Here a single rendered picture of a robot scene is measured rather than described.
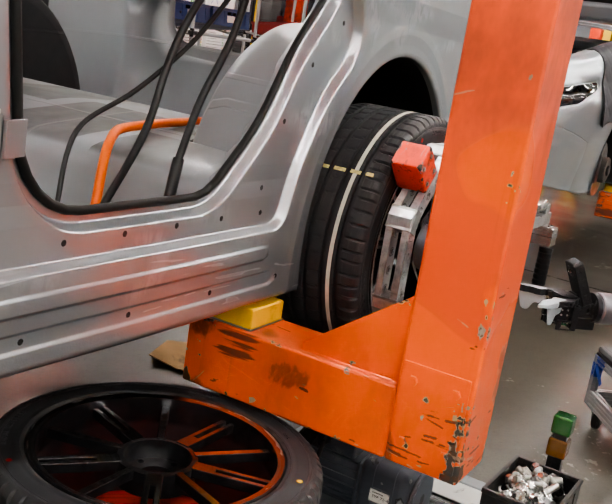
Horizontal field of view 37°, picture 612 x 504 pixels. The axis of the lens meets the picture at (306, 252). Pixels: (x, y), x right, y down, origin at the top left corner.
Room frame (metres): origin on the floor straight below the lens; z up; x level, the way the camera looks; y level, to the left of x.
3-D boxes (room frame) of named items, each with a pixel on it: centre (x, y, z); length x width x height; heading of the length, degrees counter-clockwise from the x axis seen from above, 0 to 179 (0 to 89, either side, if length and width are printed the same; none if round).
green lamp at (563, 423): (1.74, -0.58, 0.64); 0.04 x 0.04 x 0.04; 62
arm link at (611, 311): (2.08, -0.71, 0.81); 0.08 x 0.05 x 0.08; 17
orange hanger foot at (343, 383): (1.89, -0.03, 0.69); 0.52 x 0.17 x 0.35; 62
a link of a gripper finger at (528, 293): (2.09, -0.53, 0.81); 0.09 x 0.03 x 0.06; 71
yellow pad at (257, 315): (1.97, 0.12, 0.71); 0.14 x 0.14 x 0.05; 62
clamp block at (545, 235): (2.31, -0.59, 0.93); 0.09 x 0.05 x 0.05; 62
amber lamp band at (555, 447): (1.74, -0.58, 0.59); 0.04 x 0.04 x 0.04; 62
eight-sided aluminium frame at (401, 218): (2.26, -0.33, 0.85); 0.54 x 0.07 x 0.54; 152
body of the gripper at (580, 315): (2.06, -0.64, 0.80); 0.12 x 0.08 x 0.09; 107
